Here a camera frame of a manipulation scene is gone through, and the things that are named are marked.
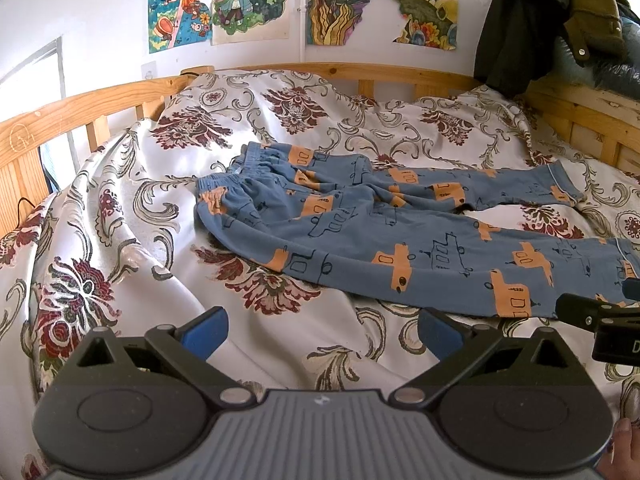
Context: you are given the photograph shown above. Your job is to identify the blue patterned pyjama pants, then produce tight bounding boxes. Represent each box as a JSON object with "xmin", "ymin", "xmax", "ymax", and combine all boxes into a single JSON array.
[{"xmin": 196, "ymin": 143, "xmax": 639, "ymax": 318}]

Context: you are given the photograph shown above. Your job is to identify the operator hand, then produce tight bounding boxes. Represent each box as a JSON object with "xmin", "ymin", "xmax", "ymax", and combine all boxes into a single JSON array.
[{"xmin": 597, "ymin": 418, "xmax": 640, "ymax": 480}]

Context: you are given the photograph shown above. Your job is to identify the white floral bedspread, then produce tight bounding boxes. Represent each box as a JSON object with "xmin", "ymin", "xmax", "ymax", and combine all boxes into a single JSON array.
[{"xmin": 1, "ymin": 70, "xmax": 639, "ymax": 479}]

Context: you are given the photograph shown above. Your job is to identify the black plastic bag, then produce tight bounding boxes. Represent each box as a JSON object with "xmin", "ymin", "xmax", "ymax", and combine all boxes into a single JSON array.
[{"xmin": 538, "ymin": 12, "xmax": 639, "ymax": 100}]

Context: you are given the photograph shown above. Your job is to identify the olive green garment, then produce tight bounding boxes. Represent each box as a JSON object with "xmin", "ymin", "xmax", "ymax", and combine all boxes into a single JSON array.
[{"xmin": 564, "ymin": 0, "xmax": 627, "ymax": 64}]

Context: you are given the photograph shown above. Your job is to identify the dark jacket on bedpost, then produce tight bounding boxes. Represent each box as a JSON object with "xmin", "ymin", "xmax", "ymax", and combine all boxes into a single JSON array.
[{"xmin": 474, "ymin": 0, "xmax": 572, "ymax": 99}]

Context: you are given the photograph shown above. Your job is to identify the blonde chibi poster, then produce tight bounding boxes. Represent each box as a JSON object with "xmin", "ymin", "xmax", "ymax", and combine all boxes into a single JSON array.
[{"xmin": 213, "ymin": 0, "xmax": 290, "ymax": 46}]

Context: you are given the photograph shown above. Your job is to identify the anime girl poster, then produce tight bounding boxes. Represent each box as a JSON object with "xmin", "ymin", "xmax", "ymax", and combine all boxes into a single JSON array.
[{"xmin": 148, "ymin": 0, "xmax": 213, "ymax": 53}]

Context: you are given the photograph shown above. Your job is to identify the wooden bed frame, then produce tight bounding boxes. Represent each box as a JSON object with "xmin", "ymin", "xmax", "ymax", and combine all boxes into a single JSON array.
[{"xmin": 1, "ymin": 62, "xmax": 639, "ymax": 233}]

